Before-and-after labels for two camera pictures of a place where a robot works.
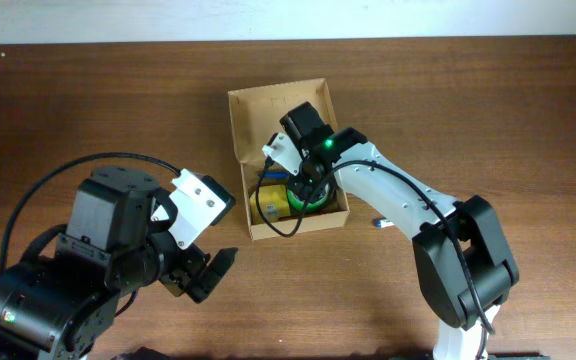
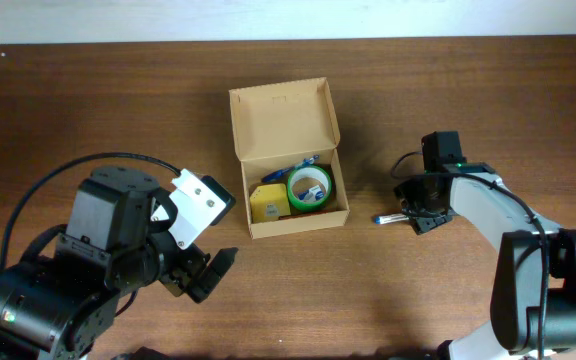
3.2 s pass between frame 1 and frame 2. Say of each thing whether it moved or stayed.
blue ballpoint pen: stayed
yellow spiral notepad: stayed
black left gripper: stayed
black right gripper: moved
